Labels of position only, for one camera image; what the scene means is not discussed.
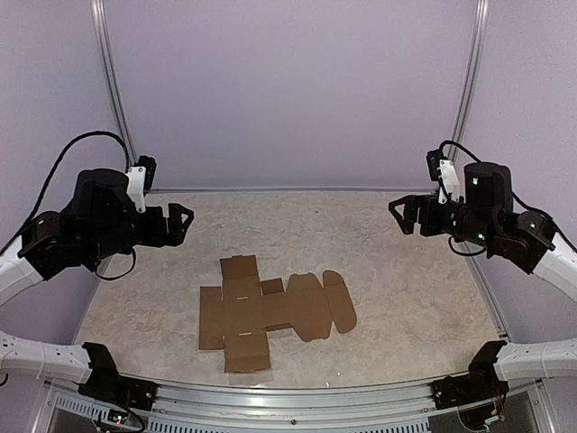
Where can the aluminium frame post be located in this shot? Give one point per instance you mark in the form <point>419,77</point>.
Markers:
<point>104,45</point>
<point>481,17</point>

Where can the brown cardboard box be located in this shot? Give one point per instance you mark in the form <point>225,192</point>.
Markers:
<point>238,315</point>

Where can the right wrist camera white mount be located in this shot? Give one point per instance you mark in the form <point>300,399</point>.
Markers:
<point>444,172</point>

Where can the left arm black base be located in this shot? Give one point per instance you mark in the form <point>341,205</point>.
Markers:
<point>106,384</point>

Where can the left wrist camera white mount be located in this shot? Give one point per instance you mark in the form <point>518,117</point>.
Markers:
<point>140,179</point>

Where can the right aluminium frame post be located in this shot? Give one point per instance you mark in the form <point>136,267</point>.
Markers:
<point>481,17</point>

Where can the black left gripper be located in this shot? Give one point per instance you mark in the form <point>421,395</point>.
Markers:
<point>176,234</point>

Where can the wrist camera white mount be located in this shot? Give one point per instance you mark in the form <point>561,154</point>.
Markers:
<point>444,172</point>
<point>140,179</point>

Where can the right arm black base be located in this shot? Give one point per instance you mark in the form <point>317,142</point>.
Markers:
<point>479,383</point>

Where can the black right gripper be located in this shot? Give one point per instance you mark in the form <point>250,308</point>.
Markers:
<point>429,226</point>

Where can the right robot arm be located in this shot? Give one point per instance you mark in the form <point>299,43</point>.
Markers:
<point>481,212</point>

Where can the left aluminium frame post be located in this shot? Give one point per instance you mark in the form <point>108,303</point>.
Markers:
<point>104,45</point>

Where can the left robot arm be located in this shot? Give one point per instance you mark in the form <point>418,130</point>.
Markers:
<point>107,215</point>

